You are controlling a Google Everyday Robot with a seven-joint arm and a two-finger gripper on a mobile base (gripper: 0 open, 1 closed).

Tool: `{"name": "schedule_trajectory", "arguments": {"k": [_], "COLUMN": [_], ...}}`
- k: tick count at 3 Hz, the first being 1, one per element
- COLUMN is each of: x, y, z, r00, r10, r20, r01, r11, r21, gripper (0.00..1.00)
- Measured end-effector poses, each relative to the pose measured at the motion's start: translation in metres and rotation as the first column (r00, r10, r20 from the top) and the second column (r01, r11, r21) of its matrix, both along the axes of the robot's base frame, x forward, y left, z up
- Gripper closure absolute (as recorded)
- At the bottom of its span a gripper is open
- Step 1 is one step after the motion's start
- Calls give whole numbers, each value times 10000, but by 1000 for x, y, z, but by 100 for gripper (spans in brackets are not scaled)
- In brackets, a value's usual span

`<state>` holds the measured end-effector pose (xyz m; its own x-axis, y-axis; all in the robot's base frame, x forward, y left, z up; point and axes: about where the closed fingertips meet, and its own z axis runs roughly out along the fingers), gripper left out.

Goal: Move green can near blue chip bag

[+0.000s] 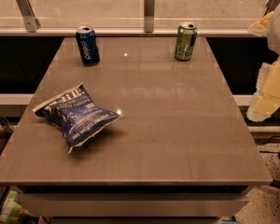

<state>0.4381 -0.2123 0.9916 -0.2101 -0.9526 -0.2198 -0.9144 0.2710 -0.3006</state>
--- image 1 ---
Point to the glass railing panel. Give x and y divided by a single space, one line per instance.
206 14

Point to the white table drawer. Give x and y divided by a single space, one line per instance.
131 205

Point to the green patterned bag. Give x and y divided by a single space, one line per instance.
13 213

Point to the green soda can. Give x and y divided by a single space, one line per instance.
185 41

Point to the middle metal railing bracket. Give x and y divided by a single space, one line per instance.
149 8

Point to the blue Pepsi can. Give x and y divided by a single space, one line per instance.
86 40

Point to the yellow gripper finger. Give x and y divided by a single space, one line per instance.
262 26
266 100

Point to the blue chip bag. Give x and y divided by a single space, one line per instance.
75 115

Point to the left metal railing bracket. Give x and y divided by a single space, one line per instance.
30 20

